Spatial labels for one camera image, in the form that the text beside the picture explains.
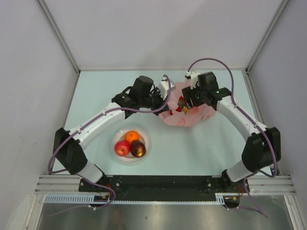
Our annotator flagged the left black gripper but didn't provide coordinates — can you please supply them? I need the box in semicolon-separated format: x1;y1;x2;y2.
139;87;169;116

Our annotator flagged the pink plastic bag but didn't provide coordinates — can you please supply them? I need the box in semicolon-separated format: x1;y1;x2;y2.
159;81;216;127

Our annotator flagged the fake cherry tomatoes bunch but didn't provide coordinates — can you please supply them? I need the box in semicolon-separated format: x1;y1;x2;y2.
175;96;189;115

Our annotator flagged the fake orange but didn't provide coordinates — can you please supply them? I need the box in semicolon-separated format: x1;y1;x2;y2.
124;130;140;144

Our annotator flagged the fake dark purple fruit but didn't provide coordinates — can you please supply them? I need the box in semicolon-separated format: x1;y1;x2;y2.
130;140;146;158

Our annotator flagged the fake red apple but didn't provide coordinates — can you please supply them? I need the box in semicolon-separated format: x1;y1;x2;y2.
114;140;130;157

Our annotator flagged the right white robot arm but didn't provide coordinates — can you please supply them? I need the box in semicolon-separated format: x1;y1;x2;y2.
182;71;281;192

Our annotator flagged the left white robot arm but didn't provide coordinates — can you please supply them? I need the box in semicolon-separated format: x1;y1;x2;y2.
47;74;172;192

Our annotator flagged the white plate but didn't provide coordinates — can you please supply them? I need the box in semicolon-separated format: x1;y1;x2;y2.
110;127;151;164

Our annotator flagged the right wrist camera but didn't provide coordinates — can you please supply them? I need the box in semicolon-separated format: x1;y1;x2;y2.
185;71;200;90

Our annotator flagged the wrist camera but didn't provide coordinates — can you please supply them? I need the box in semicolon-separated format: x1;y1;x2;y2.
185;71;200;90
157;74;176;100

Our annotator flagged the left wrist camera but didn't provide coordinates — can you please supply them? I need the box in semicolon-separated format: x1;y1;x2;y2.
157;74;176;100

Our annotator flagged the right side aluminium rail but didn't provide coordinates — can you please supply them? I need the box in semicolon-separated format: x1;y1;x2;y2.
241;70;280;178

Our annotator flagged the aluminium rail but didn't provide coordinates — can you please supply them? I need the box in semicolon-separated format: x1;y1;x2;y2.
35;175;296;195
241;70;280;178

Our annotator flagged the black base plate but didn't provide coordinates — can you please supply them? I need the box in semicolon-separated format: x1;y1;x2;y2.
79;174;249;209

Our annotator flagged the white cable duct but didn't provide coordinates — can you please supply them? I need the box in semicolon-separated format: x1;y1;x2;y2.
44;193;227;205

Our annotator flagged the right aluminium frame post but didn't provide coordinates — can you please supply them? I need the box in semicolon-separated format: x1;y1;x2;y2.
245;0;290;74

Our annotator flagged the aluminium frame post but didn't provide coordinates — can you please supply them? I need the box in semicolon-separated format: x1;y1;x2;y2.
37;0;81;74
245;0;290;74

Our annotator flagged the left aluminium frame post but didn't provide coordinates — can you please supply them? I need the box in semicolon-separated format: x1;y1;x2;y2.
37;0;81;74

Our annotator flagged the aluminium front rail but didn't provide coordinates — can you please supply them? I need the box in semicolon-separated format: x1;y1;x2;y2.
35;175;296;195

